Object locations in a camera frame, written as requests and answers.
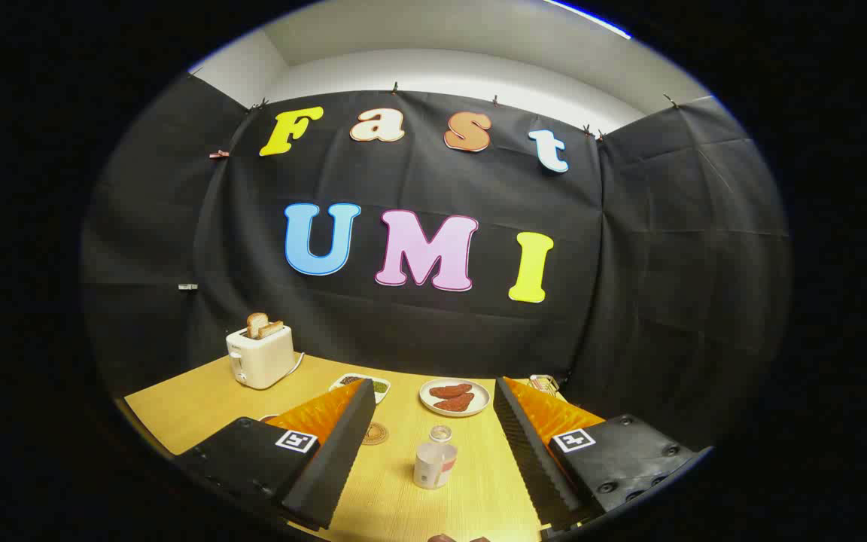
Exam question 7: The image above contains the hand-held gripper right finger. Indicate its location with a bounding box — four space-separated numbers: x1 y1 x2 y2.
493 376 714 537

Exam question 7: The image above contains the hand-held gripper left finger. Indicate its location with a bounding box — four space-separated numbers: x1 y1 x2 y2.
172 378 377 532

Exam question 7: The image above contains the clear plastic juice bottle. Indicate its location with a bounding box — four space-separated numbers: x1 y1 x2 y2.
413 425 458 491

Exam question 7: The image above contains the white oval plate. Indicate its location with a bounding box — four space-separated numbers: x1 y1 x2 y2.
418 377 491 418

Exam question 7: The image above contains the white divided grain dish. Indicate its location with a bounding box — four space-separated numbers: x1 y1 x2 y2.
328 373 391 405

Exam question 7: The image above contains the white toaster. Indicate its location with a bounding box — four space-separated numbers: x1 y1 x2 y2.
226 325 296 390

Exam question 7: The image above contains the wooden table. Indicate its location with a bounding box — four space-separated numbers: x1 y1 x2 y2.
123 352 577 542

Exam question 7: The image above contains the black backdrop cloth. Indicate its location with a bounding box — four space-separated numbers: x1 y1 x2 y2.
81 72 792 452

